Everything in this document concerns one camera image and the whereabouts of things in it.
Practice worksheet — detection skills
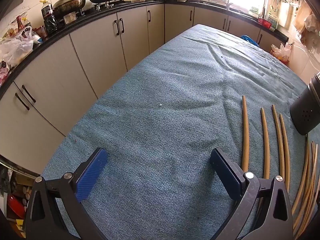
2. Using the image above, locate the blue plastic bag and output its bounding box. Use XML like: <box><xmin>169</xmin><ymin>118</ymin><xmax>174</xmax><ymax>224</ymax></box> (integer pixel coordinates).
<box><xmin>240</xmin><ymin>35</ymin><xmax>259</xmax><ymax>47</ymax></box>

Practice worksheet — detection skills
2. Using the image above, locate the black utensil holder cup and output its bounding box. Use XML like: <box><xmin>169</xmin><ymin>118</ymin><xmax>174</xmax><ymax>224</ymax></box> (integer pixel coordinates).
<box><xmin>290</xmin><ymin>73</ymin><xmax>320</xmax><ymax>135</ymax></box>

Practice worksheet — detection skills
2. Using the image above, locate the blue-green table cloth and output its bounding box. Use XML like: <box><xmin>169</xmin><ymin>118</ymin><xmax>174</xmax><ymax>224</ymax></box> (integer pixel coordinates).
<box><xmin>42</xmin><ymin>25</ymin><xmax>306</xmax><ymax>239</ymax></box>

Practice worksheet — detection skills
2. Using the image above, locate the lidded steel wok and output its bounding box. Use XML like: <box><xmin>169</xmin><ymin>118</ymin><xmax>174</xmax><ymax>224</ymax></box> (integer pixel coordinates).
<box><xmin>53</xmin><ymin>0</ymin><xmax>86</xmax><ymax>18</ymax></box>

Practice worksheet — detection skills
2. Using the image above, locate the orange plastic bag bin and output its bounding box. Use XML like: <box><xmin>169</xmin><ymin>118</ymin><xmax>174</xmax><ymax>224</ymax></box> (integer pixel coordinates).
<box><xmin>271</xmin><ymin>43</ymin><xmax>293</xmax><ymax>65</ymax></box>

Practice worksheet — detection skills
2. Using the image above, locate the cooking oil bottle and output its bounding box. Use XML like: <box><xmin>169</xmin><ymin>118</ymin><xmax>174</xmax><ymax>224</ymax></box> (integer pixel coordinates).
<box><xmin>41</xmin><ymin>0</ymin><xmax>58</xmax><ymax>36</ymax></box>

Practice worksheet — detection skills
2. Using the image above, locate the red small basket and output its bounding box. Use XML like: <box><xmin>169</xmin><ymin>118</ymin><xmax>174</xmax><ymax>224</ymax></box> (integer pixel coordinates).
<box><xmin>258</xmin><ymin>18</ymin><xmax>272</xmax><ymax>29</ymax></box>

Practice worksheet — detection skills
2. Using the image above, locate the wooden chopstick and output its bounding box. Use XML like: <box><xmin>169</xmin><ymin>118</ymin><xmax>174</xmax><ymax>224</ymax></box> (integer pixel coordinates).
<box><xmin>279</xmin><ymin>114</ymin><xmax>290</xmax><ymax>192</ymax></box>
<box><xmin>260</xmin><ymin>108</ymin><xmax>270</xmax><ymax>179</ymax></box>
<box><xmin>292</xmin><ymin>139</ymin><xmax>319</xmax><ymax>239</ymax></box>
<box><xmin>294</xmin><ymin>142</ymin><xmax>318</xmax><ymax>239</ymax></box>
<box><xmin>241</xmin><ymin>95</ymin><xmax>249</xmax><ymax>172</ymax></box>
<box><xmin>292</xmin><ymin>138</ymin><xmax>309</xmax><ymax>215</ymax></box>
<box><xmin>271</xmin><ymin>105</ymin><xmax>285</xmax><ymax>179</ymax></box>

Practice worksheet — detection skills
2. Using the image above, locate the white plastic bag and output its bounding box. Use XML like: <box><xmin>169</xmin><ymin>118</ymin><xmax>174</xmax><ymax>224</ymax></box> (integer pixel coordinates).
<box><xmin>1</xmin><ymin>26</ymin><xmax>42</xmax><ymax>68</ymax></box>

